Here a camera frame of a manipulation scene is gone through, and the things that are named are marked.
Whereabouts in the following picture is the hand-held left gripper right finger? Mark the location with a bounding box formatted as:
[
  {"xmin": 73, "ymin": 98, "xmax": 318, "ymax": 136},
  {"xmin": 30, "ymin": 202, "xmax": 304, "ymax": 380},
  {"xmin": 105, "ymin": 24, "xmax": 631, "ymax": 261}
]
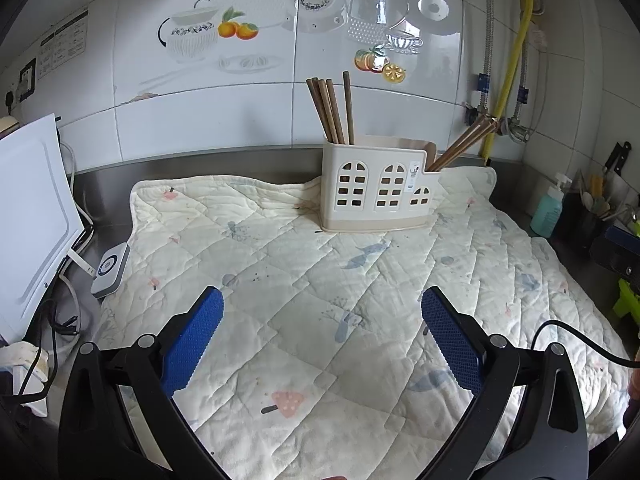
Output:
[{"xmin": 415, "ymin": 286, "xmax": 590, "ymax": 480}]

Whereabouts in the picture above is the braided metal hose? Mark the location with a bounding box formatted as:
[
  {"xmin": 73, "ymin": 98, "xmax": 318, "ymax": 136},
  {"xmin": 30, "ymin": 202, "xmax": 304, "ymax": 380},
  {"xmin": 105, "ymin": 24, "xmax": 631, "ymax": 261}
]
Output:
[
  {"xmin": 462, "ymin": 0, "xmax": 496, "ymax": 126},
  {"xmin": 500, "ymin": 0, "xmax": 546, "ymax": 143}
]

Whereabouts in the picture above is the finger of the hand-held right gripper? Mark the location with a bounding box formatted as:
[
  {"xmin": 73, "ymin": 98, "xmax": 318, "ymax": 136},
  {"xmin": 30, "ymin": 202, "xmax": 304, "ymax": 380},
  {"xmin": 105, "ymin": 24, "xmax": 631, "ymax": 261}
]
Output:
[{"xmin": 589, "ymin": 224, "xmax": 640, "ymax": 281}]

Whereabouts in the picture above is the black handled knife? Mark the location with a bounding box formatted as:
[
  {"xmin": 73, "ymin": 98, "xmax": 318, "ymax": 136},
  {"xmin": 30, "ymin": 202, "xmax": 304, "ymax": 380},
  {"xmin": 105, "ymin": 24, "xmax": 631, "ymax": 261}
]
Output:
[{"xmin": 602, "ymin": 142, "xmax": 632, "ymax": 176}]

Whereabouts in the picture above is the green plastic rack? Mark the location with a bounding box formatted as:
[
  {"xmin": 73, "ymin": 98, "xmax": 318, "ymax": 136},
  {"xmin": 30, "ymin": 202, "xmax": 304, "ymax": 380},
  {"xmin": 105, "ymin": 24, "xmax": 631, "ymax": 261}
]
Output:
[{"xmin": 612, "ymin": 280, "xmax": 640, "ymax": 318}]

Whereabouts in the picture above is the white wall label sticker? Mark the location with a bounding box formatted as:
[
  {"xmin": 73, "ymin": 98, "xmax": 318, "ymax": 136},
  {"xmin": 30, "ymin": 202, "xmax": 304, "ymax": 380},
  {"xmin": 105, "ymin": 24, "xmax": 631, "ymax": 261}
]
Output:
[{"xmin": 37, "ymin": 7, "xmax": 90, "ymax": 80}]

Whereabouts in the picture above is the white appliance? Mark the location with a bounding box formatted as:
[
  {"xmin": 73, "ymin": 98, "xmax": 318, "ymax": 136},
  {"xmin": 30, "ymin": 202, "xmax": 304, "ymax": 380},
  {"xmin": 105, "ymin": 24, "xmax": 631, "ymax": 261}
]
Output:
[{"xmin": 0, "ymin": 114, "xmax": 86, "ymax": 346}]

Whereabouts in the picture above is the black utensil container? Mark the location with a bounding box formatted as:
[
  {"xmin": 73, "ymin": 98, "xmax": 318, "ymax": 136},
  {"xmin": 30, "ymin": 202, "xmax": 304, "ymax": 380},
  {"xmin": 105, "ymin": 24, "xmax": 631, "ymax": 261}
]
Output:
[{"xmin": 555, "ymin": 200, "xmax": 606, "ymax": 256}]

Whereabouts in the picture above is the cream quilted mat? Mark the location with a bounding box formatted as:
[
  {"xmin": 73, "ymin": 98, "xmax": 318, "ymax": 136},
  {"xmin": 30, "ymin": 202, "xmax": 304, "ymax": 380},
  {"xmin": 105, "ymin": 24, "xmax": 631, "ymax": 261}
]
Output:
[{"xmin": 92, "ymin": 166, "xmax": 633, "ymax": 480}]

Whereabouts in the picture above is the yellow gas pipe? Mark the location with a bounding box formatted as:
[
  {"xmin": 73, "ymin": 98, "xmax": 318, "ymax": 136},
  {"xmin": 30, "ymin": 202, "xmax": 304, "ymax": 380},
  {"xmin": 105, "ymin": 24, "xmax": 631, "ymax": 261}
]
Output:
[{"xmin": 482, "ymin": 0, "xmax": 536, "ymax": 166}]

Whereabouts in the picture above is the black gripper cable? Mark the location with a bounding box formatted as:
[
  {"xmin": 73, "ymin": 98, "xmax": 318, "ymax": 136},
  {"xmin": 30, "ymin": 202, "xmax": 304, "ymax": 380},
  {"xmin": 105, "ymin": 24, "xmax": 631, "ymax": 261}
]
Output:
[{"xmin": 530, "ymin": 320, "xmax": 640, "ymax": 367}]

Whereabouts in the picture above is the white grey small device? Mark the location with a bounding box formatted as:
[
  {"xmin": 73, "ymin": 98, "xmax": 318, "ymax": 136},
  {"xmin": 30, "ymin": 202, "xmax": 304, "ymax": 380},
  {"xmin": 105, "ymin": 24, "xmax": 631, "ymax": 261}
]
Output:
[{"xmin": 90, "ymin": 242, "xmax": 132, "ymax": 297}]

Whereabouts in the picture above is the black wall socket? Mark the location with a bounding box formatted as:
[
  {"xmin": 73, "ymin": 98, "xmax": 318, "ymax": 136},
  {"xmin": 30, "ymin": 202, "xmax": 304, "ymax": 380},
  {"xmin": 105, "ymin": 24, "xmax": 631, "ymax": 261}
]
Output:
[{"xmin": 17, "ymin": 58, "xmax": 38, "ymax": 103}]

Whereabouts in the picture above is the white power strip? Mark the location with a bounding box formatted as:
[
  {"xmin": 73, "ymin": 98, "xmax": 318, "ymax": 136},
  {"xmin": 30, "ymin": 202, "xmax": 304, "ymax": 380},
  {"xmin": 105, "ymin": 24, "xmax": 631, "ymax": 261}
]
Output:
[{"xmin": 0, "ymin": 342, "xmax": 51, "ymax": 418}]

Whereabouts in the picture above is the black power cable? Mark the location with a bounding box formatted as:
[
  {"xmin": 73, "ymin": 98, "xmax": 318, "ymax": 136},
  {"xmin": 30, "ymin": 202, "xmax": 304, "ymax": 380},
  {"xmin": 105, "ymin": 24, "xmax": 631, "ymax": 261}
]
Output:
[{"xmin": 15, "ymin": 300, "xmax": 81, "ymax": 396}]

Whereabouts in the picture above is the beige plastic chopstick holder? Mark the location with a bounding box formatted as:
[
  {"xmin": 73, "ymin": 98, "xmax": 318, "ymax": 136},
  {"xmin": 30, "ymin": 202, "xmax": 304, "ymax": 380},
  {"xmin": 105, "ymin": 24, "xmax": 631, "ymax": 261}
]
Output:
[{"xmin": 320, "ymin": 135, "xmax": 441, "ymax": 233}]

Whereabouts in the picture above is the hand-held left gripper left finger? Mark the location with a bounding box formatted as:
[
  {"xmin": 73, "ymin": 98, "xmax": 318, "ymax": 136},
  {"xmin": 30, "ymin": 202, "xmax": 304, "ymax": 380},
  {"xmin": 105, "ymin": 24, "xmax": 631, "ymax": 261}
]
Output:
[{"xmin": 57, "ymin": 285, "xmax": 236, "ymax": 480}]

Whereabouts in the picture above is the teal soap pump bottle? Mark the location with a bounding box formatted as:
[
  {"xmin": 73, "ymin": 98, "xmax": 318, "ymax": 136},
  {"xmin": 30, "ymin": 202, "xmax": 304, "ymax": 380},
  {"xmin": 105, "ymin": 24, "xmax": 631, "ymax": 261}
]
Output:
[{"xmin": 529, "ymin": 172, "xmax": 573, "ymax": 238}]

